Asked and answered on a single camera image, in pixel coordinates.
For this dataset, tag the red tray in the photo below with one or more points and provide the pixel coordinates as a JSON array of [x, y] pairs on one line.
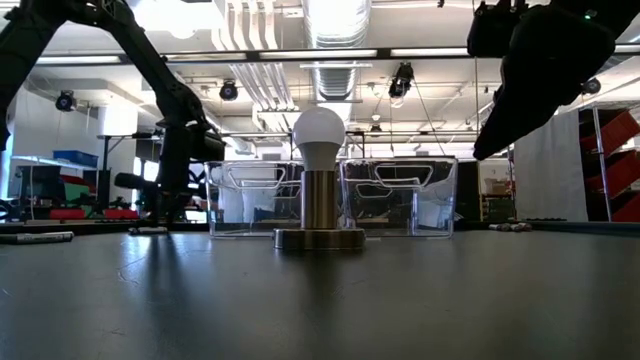
[[67, 214], [120, 214]]

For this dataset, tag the black ceiling spotlight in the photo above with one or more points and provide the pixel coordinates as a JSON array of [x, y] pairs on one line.
[[401, 82], [229, 91], [591, 86], [66, 101]]

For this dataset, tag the overhead frame light bar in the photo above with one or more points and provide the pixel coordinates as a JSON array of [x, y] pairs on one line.
[[320, 53]]

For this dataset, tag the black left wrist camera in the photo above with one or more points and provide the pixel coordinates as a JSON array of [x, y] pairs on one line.
[[207, 145]]

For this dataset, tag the thin vertical rod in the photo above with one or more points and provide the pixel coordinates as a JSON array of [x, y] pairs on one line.
[[476, 200]]

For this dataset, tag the black copper-top battery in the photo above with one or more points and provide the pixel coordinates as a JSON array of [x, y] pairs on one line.
[[521, 227], [500, 227]]

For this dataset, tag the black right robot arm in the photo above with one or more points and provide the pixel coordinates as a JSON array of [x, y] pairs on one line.
[[627, 12]]

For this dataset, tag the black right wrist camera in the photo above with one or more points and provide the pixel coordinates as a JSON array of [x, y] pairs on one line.
[[495, 30]]

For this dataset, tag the black aluminium table frame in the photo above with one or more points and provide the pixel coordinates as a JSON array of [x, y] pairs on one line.
[[590, 226]]

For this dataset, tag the white ceiling pipes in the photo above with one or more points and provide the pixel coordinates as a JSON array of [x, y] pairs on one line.
[[260, 75]]

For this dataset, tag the black background stand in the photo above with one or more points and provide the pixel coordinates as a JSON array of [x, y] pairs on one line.
[[106, 175]]

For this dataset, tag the silver ventilation duct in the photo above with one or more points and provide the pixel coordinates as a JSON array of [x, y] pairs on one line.
[[337, 75]]

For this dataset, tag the white light bulb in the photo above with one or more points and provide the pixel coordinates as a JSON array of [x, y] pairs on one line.
[[319, 132]]

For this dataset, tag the red shelf rack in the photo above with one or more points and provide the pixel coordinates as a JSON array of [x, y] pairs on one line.
[[620, 175]]

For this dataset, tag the black table mat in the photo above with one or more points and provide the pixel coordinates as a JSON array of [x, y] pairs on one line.
[[320, 310]]

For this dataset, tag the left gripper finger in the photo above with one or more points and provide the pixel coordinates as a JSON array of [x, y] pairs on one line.
[[159, 210], [180, 210]]

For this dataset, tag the green box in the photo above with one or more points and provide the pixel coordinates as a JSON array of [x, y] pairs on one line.
[[77, 196]]

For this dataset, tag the blue storage bin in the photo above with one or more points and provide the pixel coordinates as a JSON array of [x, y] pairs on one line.
[[75, 159]]

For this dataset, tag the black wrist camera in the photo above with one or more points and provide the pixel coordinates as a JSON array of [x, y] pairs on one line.
[[207, 145], [495, 30]]

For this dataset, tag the white curtain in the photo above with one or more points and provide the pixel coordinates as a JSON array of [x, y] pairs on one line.
[[550, 170]]

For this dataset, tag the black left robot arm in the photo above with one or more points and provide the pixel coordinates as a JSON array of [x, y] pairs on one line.
[[150, 75]]

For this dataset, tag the clear plastic bin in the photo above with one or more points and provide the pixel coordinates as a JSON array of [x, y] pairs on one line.
[[400, 210], [250, 210]]

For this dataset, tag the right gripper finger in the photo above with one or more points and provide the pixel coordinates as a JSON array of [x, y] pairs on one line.
[[520, 115]]

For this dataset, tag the cardboard box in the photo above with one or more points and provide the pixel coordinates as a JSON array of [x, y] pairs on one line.
[[496, 187]]

